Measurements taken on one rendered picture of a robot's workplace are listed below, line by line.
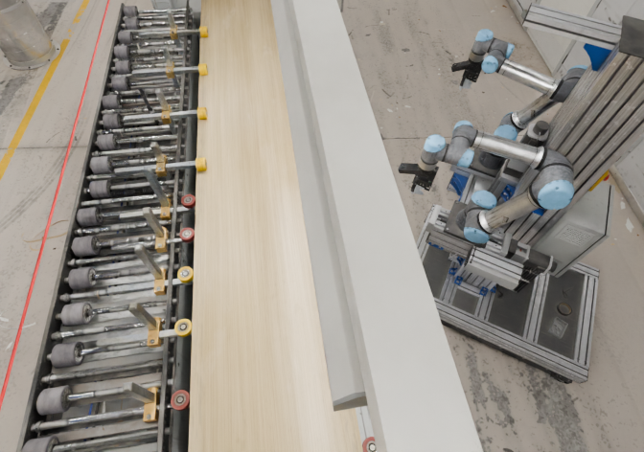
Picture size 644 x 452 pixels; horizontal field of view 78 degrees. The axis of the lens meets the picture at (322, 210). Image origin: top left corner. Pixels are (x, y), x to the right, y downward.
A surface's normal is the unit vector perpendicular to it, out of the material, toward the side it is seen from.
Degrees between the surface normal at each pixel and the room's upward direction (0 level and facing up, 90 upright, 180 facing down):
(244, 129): 0
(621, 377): 0
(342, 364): 61
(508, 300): 0
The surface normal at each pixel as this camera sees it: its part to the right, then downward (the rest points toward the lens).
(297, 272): 0.03, -0.56
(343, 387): -0.85, -0.18
